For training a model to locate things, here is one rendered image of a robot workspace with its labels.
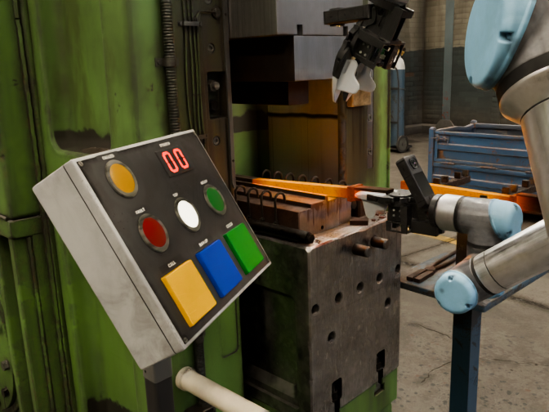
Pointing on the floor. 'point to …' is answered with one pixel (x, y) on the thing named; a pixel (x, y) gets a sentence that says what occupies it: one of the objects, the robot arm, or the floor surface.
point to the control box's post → (159, 387)
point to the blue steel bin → (479, 155)
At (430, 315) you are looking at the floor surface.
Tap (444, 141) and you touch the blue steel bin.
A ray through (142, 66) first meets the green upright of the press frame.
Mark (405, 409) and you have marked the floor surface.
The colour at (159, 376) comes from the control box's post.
